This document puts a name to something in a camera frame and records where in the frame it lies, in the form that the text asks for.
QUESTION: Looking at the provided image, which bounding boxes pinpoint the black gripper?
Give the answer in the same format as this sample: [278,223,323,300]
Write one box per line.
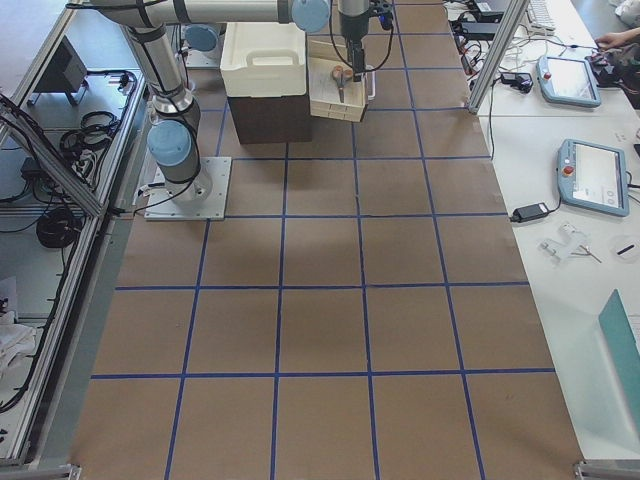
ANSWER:
[344,35,366,83]

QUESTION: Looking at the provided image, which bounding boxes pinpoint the grey orange handled scissors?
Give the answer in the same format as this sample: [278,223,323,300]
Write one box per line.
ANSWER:
[331,65,353,103]

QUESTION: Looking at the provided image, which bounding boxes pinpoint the wooden drawer with white handle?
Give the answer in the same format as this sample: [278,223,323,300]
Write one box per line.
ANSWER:
[307,38,376,122]

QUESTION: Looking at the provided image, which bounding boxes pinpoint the dark brown wooden cabinet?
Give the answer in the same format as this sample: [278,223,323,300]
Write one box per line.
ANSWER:
[228,94,312,145]

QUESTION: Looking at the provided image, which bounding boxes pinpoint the white plastic tray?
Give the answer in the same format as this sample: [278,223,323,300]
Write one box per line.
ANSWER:
[220,22,307,98]

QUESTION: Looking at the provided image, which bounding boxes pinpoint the far blue teach pendant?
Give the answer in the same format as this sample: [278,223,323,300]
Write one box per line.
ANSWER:
[536,55,601,108]

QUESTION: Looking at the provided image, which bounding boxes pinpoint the blue teach pendant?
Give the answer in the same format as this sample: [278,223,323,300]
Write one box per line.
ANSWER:
[536,55,601,108]
[557,139,629,217]

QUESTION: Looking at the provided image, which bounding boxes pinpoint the black power adapter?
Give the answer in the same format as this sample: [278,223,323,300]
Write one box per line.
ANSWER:
[510,202,550,223]

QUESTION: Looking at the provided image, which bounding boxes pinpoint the near blue teach pendant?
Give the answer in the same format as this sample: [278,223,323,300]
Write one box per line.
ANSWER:
[557,139,629,217]

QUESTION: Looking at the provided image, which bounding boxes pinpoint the teal notebook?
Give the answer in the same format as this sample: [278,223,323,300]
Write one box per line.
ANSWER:
[598,290,639,426]

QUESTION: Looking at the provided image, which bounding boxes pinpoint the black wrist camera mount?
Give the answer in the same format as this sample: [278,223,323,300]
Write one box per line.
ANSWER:
[369,0,394,31]

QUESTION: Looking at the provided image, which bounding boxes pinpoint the aluminium frame post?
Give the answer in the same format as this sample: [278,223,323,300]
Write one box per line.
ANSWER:
[467,0,528,114]

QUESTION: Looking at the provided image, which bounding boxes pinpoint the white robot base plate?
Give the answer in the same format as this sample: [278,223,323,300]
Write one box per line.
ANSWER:
[144,157,232,221]

